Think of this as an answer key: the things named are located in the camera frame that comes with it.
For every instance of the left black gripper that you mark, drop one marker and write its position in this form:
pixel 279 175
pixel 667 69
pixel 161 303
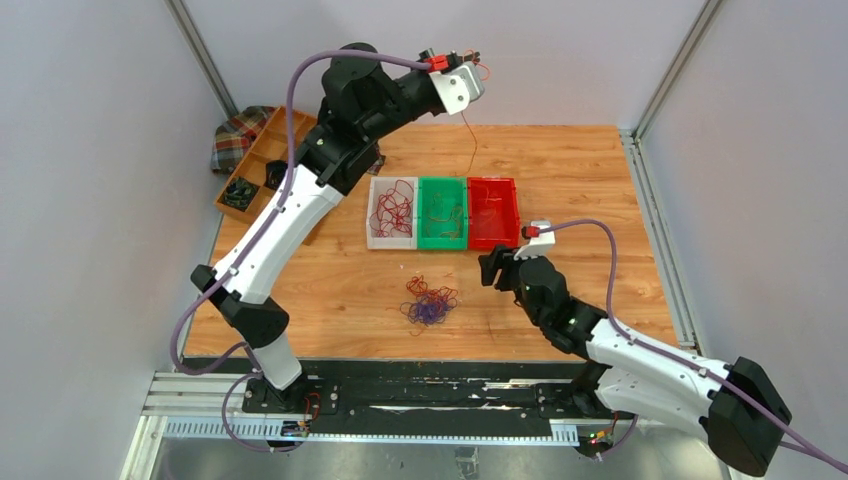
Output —
pixel 456 60

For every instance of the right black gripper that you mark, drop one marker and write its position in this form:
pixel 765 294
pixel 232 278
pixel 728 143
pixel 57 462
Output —
pixel 500 257

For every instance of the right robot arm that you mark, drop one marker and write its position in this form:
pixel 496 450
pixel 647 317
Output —
pixel 733 407

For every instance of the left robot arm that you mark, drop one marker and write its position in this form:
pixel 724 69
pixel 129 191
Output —
pixel 367 96

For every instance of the red plastic bin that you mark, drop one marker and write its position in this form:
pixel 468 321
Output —
pixel 493 213

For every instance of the green plastic bin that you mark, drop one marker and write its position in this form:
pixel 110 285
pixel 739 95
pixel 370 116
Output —
pixel 442 213

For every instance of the white plastic bin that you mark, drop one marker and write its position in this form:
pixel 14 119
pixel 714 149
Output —
pixel 391 222

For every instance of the plaid cloth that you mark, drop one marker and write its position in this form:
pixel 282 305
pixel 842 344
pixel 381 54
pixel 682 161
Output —
pixel 235 137

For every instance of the orange wooden compartment tray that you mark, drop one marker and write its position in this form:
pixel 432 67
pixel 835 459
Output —
pixel 250 188

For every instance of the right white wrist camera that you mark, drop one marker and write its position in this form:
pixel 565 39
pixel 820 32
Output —
pixel 539 240

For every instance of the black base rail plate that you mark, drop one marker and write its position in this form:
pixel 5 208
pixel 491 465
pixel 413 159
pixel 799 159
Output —
pixel 431 398

